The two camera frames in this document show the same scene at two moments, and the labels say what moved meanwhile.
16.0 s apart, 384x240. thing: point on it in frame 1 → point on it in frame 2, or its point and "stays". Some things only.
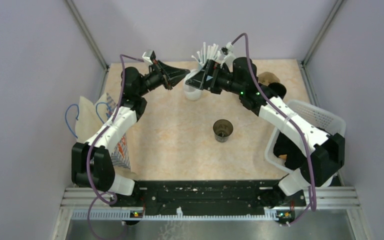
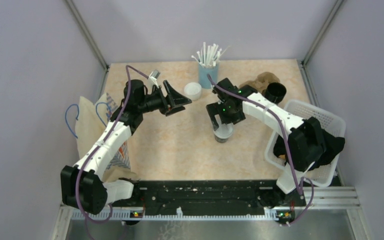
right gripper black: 200,80 → 215,109
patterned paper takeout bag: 90,117 stays
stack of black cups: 279,89 stays
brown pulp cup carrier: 266,77 stays
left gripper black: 177,74 → 177,98
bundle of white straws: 211,53 stays
